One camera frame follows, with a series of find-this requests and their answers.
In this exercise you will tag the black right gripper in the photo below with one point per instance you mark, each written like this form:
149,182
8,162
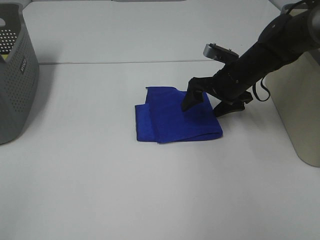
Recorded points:
230,85

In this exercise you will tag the blue towel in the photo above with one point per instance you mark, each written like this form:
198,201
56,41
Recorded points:
160,119

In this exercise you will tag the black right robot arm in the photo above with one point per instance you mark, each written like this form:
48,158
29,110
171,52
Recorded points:
292,33

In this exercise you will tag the beige plastic basket grey rim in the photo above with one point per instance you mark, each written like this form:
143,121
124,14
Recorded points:
295,92

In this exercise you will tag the grey perforated plastic basket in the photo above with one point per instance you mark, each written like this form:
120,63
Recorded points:
19,72

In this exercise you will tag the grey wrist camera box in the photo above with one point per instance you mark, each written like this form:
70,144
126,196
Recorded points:
220,54

